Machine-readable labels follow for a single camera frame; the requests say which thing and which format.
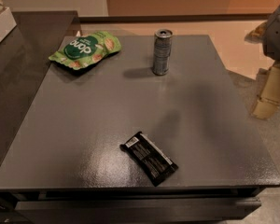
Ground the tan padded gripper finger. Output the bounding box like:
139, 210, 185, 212
252, 62, 280, 119

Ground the silver blue redbull can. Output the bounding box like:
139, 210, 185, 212
152, 29, 173, 76

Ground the black rxbar chocolate wrapper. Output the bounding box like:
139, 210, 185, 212
120, 132, 178, 187

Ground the green snack chip bag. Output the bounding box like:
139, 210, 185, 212
49, 31, 121, 70

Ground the white box at left edge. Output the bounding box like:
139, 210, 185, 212
0, 7, 17, 43

